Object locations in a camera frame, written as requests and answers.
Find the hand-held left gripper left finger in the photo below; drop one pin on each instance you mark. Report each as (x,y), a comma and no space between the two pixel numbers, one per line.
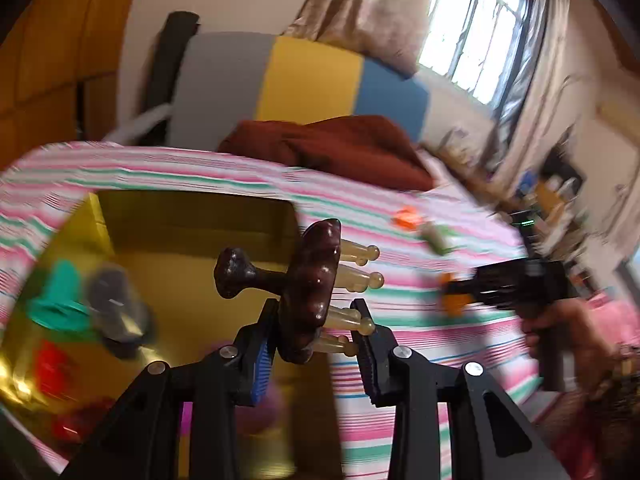
(260,370)

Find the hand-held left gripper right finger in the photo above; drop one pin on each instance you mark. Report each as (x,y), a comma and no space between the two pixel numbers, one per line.
(371,367)

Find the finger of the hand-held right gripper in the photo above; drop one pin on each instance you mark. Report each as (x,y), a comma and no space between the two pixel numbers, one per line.
(460,287)

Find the orange plastic box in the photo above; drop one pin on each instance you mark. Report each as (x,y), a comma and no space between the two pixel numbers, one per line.
(457,306)

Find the brown wooden massage brush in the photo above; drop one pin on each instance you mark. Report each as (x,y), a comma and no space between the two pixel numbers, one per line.
(312,280)

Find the yellow cardboard box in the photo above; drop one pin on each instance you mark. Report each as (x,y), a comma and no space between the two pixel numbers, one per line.
(200,280)

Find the dark grey toy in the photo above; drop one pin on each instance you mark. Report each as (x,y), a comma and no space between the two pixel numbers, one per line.
(112,300)

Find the person's right forearm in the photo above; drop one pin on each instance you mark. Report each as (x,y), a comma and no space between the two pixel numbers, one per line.
(620,410)

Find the person's right hand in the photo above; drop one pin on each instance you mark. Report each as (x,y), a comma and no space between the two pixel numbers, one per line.
(575,330)

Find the white and green toy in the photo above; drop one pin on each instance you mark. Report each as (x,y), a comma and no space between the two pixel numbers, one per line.
(440,242)

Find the striped bedsheet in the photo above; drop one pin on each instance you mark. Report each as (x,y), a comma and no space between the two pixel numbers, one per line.
(425,355)

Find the small orange clip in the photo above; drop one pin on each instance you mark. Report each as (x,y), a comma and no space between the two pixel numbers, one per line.
(406,219)

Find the cluttered desk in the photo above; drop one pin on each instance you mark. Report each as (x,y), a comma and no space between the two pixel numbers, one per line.
(555,195)

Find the pale pink quilt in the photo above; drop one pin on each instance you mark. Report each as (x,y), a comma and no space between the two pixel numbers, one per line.
(445,175)

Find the brown fleece blanket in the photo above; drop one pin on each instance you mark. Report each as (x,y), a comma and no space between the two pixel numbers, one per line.
(340,150)

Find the red plastic toy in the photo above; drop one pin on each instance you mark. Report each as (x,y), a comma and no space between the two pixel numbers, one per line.
(50,367)

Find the teal plastic toy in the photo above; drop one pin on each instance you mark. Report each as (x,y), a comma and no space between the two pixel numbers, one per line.
(60,290)

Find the grey sheer curtain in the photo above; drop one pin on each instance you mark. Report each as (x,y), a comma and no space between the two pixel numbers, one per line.
(535,60)

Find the barred window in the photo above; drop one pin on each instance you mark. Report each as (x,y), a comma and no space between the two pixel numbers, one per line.
(475,35)

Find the grey yellow blue headboard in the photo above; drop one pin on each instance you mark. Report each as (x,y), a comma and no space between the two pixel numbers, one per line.
(310,80)

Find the beige curtain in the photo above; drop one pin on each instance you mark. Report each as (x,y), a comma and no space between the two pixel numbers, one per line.
(370,5)

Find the black pole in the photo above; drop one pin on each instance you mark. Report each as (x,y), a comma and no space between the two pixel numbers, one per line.
(170,60)

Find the wooden wardrobe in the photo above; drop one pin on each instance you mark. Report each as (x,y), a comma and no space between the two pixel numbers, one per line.
(50,60)

